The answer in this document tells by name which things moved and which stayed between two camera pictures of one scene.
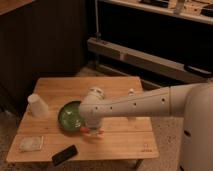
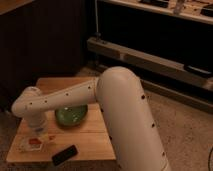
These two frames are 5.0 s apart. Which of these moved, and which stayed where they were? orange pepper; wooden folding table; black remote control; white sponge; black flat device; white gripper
Moved: white gripper; orange pepper
Stayed: black remote control; black flat device; white sponge; wooden folding table
